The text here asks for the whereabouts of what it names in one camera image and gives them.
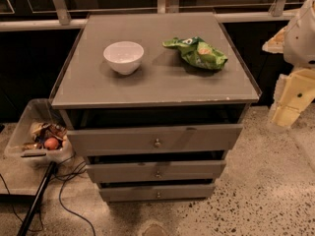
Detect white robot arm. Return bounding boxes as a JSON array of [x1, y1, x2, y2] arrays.
[[262, 0, 315, 132]]

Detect clear plastic bin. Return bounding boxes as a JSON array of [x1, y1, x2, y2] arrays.
[[4, 98, 74, 167]]

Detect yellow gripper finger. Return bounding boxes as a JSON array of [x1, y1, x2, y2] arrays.
[[262, 27, 286, 54]]

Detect green chip bag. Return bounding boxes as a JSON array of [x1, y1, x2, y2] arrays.
[[162, 36, 228, 71]]

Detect white ceramic bowl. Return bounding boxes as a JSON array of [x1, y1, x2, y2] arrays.
[[103, 41, 144, 75]]

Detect red apple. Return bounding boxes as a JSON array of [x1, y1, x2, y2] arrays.
[[44, 138, 59, 150]]

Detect white railing frame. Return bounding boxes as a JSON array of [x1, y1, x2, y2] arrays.
[[0, 0, 306, 31]]

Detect grey drawer cabinet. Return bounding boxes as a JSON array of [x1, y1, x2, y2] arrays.
[[52, 13, 260, 190]]

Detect crumpled snack wrappers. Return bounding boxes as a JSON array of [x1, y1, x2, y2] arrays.
[[22, 122, 67, 151]]

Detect black floor cable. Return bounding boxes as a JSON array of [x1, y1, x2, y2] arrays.
[[0, 152, 96, 236]]

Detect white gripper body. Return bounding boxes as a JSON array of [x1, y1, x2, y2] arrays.
[[269, 68, 315, 129]]

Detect grey top drawer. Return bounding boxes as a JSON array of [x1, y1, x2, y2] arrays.
[[67, 124, 242, 156]]

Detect black pole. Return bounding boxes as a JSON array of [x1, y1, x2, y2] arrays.
[[17, 162, 57, 236]]

